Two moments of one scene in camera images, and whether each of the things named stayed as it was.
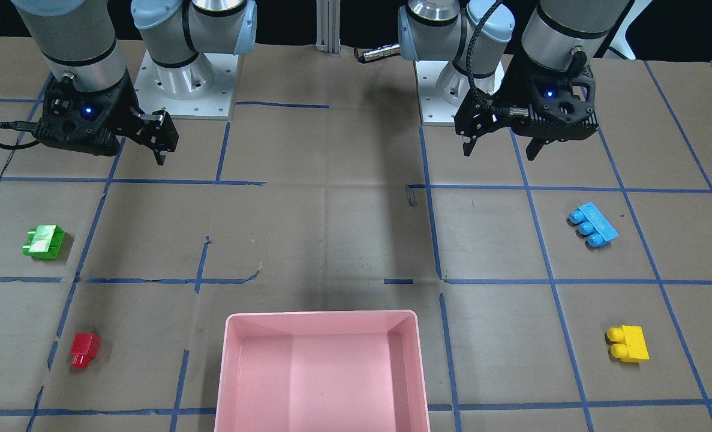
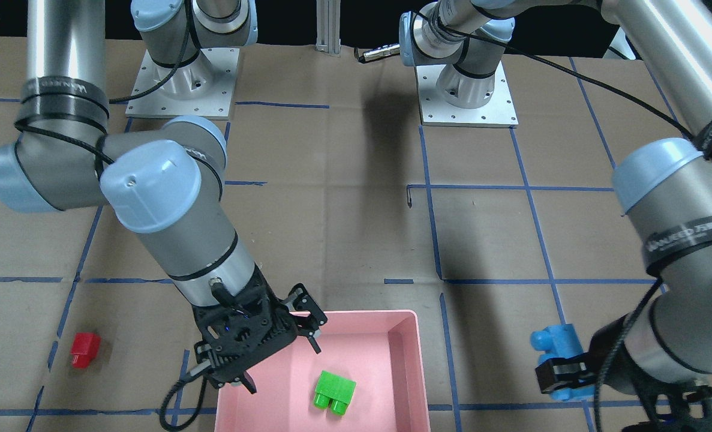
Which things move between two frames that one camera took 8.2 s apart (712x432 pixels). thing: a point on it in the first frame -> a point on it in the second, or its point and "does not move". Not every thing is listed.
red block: (84, 347) does not move
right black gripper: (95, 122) -> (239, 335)
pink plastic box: (322, 371) does not move
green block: (45, 242) -> (333, 389)
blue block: (593, 224) -> (558, 341)
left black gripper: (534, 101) -> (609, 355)
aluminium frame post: (328, 26) does not move
